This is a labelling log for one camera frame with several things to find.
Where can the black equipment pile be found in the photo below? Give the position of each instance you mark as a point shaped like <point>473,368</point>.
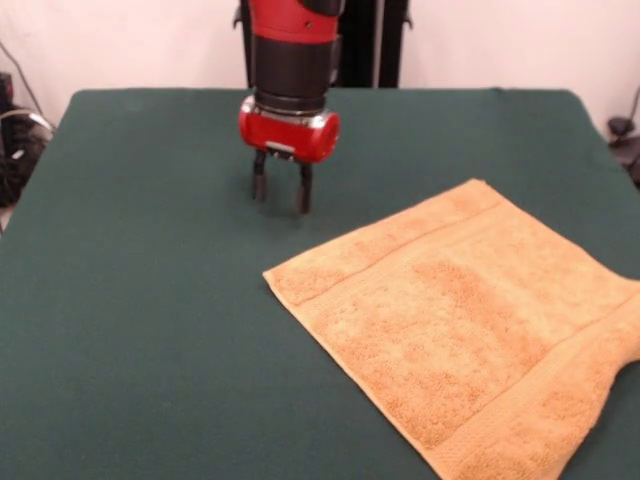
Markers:
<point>22,160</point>

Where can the black floor device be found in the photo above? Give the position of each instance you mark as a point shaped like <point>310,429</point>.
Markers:
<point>622,140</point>

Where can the tan terry towel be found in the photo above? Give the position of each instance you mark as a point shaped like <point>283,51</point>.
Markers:
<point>450,325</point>

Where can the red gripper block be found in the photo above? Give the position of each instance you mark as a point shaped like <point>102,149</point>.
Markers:
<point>290,135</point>

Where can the dark green table cloth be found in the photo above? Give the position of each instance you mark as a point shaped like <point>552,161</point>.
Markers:
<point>150,300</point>

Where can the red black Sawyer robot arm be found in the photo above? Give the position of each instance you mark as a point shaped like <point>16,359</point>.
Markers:
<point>295,60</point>

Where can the small black box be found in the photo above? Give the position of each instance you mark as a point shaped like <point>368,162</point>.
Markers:
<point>5,87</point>

